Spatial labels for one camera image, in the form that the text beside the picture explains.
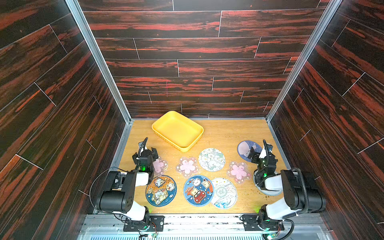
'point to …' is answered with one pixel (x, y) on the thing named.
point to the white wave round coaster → (225, 194)
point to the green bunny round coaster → (273, 185)
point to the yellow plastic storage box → (178, 131)
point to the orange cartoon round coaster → (161, 190)
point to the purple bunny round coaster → (244, 148)
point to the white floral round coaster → (211, 159)
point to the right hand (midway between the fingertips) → (263, 149)
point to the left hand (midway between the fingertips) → (145, 150)
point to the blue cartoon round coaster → (198, 191)
